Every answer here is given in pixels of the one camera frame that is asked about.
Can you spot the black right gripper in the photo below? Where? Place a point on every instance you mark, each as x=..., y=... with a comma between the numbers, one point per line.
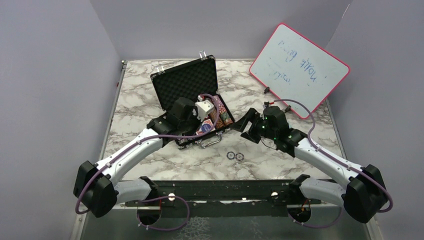
x=252, y=115

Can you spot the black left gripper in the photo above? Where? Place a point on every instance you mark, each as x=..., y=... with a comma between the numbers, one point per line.
x=194, y=114

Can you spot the dark blue small blind button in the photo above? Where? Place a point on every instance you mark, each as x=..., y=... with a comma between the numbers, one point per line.
x=205, y=127

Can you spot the black poker set case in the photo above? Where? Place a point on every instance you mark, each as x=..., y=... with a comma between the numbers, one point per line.
x=196, y=80

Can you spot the red playing card deck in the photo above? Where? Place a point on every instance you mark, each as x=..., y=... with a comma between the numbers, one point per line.
x=207, y=120

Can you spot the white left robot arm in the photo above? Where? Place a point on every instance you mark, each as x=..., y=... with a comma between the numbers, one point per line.
x=132, y=162

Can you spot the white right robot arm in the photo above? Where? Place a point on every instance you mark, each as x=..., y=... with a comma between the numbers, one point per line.
x=359, y=190

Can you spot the red green chip row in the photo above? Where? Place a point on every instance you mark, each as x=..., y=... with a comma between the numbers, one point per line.
x=223, y=112

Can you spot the blue 10 chip right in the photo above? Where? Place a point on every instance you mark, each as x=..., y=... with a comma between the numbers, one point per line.
x=239, y=156

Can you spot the blue 10 chip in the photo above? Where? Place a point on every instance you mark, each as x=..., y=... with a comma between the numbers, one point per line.
x=230, y=155
x=239, y=156

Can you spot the blue 10 chip lower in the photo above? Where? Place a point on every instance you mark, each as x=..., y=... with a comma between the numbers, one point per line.
x=230, y=155

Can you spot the pink framed whiteboard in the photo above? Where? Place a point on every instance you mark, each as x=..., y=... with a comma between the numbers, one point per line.
x=296, y=70

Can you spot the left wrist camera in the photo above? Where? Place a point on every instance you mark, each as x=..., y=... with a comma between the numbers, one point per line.
x=204, y=108

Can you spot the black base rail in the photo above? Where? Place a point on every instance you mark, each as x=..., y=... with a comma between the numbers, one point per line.
x=210, y=198

